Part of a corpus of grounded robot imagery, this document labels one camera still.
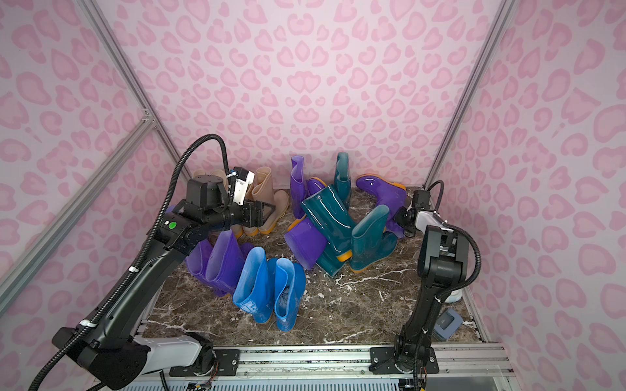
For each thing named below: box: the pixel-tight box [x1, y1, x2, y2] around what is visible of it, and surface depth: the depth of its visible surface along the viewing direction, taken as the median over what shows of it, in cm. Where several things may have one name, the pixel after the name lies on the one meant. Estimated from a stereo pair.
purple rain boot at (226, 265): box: [205, 229, 254, 297], surface depth 68 cm
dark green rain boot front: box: [300, 184, 357, 277], surface depth 94 cm
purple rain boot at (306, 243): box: [283, 217, 328, 271], surface depth 92 cm
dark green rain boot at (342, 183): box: [334, 152, 352, 209], surface depth 95 cm
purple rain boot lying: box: [290, 155, 328, 220], surface depth 97 cm
